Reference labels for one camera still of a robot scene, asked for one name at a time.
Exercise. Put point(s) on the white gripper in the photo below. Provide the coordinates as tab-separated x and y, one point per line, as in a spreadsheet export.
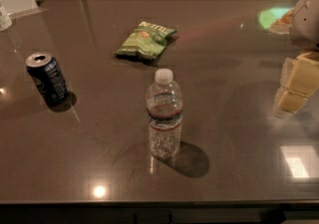
306	25

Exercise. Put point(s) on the clear plastic water bottle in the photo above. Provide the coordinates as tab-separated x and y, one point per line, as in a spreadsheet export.
164	109

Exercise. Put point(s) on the green jalapeno chip bag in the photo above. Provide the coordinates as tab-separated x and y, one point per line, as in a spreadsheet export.
147	41

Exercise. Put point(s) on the blue soda can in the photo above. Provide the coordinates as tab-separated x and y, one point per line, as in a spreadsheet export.
47	76

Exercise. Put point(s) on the white container at left edge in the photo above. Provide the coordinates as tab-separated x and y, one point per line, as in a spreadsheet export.
5	20

